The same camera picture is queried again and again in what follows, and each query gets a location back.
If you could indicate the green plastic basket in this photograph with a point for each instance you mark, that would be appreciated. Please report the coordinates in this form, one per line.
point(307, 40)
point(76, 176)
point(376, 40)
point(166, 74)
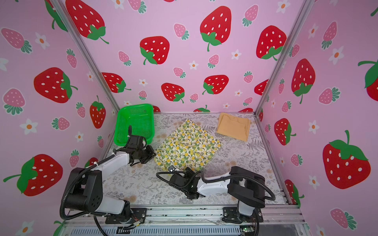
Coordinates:
point(140, 118)

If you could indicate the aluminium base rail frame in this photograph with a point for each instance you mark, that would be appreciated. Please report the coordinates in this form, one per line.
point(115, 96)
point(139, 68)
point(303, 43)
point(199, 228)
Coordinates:
point(193, 220)

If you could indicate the tan yellow skirt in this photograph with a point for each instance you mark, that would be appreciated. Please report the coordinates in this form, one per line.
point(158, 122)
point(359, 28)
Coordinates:
point(234, 127)

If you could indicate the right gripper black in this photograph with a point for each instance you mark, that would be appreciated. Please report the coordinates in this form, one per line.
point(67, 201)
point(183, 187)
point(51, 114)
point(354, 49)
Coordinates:
point(178, 176)

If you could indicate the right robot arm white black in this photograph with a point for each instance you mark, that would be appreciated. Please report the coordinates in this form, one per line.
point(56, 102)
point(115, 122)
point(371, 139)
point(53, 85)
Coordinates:
point(247, 187)

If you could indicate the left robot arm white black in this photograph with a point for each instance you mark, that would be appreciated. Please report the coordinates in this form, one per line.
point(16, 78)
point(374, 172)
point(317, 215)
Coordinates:
point(84, 190)

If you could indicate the lemon print skirt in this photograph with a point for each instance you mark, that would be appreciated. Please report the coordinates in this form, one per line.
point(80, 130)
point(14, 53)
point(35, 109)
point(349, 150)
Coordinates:
point(189, 146)

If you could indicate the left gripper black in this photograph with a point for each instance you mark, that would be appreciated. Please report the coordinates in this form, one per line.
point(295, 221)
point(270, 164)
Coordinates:
point(151, 152)

